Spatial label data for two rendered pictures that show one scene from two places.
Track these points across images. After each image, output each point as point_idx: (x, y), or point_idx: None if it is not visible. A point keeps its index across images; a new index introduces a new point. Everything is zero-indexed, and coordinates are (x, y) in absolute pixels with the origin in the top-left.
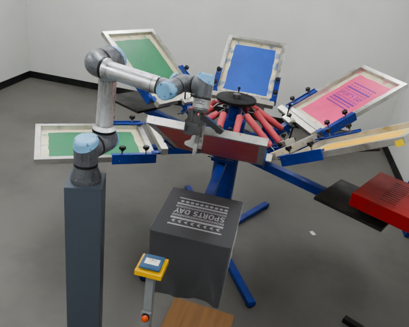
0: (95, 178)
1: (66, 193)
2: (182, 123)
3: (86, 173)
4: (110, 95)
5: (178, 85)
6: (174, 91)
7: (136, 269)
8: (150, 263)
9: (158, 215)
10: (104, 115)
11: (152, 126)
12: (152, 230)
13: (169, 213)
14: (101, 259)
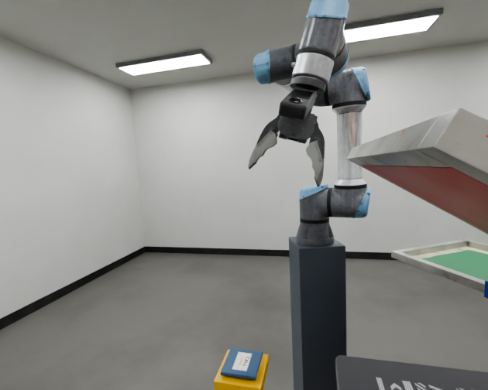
0: (309, 237)
1: (289, 244)
2: (362, 146)
3: (300, 226)
4: (341, 131)
5: (280, 50)
6: (261, 61)
7: (228, 350)
8: (238, 359)
9: (388, 361)
10: (338, 160)
11: (376, 174)
12: (336, 360)
13: (413, 378)
14: (316, 364)
